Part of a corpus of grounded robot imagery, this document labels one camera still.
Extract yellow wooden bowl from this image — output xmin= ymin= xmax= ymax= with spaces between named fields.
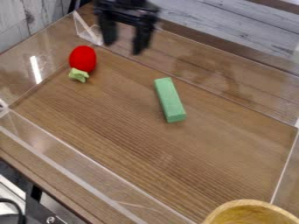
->
xmin=202 ymin=199 xmax=299 ymax=224

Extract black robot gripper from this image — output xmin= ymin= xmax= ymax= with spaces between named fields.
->
xmin=94 ymin=0 xmax=160 ymax=55

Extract clear acrylic tray walls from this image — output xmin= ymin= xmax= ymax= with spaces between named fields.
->
xmin=0 ymin=8 xmax=299 ymax=224

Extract black table leg bracket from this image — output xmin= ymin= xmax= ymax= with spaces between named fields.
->
xmin=24 ymin=185 xmax=67 ymax=224

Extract red plush strawberry toy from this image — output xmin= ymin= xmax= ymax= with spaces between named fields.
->
xmin=70 ymin=45 xmax=98 ymax=83

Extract green rectangular block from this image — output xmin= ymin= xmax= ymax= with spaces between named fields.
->
xmin=154 ymin=77 xmax=187 ymax=123

